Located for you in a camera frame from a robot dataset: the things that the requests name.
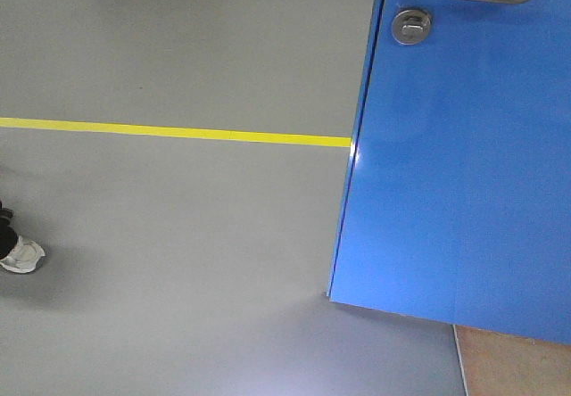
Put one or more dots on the grey white sneaker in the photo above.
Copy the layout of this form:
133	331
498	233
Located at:
25	257

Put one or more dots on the silver door thumb-turn lock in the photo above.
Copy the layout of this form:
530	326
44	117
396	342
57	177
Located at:
411	26

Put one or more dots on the door plywood platform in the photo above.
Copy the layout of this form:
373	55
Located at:
504	364

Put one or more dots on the blue door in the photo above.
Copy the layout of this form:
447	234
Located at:
456	205

